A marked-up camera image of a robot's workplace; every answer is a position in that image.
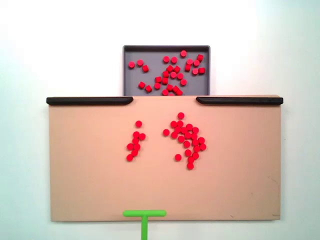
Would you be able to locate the green T-shaped pusher tool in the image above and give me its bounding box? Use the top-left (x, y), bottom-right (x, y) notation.
top-left (122, 209), bottom-right (167, 240)

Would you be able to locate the grey tray container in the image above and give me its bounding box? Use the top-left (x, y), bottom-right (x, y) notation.
top-left (122, 44), bottom-right (211, 97)

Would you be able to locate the beige flat board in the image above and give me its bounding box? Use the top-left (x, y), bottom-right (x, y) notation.
top-left (46, 94), bottom-right (285, 223)

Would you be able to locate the black edge rail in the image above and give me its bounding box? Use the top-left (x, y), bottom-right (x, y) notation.
top-left (195, 96), bottom-right (284, 106)
top-left (46, 96), bottom-right (134, 106)

